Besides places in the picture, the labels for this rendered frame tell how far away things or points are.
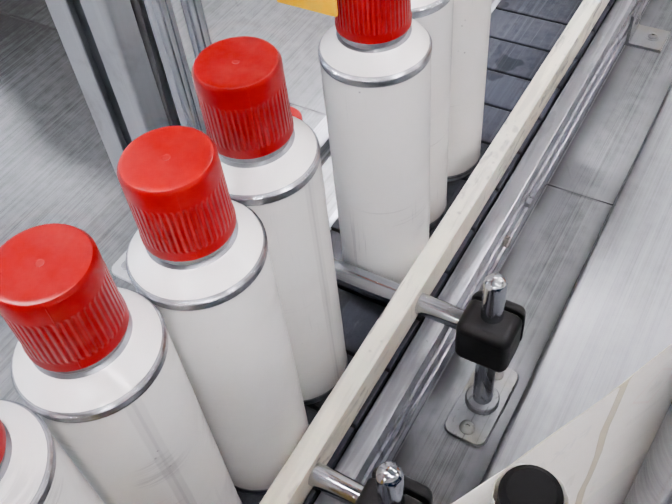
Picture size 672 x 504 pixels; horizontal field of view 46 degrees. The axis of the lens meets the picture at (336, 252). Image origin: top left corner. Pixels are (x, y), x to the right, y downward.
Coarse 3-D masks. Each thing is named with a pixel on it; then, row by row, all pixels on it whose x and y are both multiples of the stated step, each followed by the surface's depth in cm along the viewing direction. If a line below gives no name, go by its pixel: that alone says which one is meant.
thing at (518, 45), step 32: (512, 0) 65; (544, 0) 65; (576, 0) 64; (512, 32) 62; (544, 32) 62; (512, 64) 60; (576, 64) 60; (512, 96) 57; (512, 160) 53; (448, 192) 52; (480, 224) 52; (352, 288) 47; (352, 320) 46; (416, 320) 45; (352, 352) 44; (384, 384) 45
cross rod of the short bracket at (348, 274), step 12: (336, 264) 44; (348, 264) 44; (336, 276) 44; (348, 276) 44; (360, 276) 44; (372, 276) 44; (360, 288) 44; (372, 288) 43; (384, 288) 43; (396, 288) 43; (384, 300) 44; (420, 300) 42; (432, 300) 42; (420, 312) 42; (432, 312) 42; (444, 312) 42; (456, 312) 42; (444, 324) 42; (456, 324) 42
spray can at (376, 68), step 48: (384, 0) 32; (336, 48) 35; (384, 48) 34; (336, 96) 36; (384, 96) 35; (336, 144) 38; (384, 144) 37; (336, 192) 42; (384, 192) 39; (384, 240) 42
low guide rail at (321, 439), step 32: (608, 0) 61; (576, 32) 56; (544, 64) 54; (544, 96) 53; (512, 128) 50; (480, 160) 48; (480, 192) 47; (448, 224) 45; (448, 256) 45; (416, 288) 42; (384, 320) 41; (384, 352) 40; (352, 384) 39; (320, 416) 38; (352, 416) 39; (320, 448) 37; (288, 480) 36
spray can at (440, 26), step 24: (432, 0) 37; (432, 24) 38; (432, 48) 39; (432, 72) 40; (432, 96) 42; (432, 120) 43; (432, 144) 44; (432, 168) 46; (432, 192) 47; (432, 216) 49
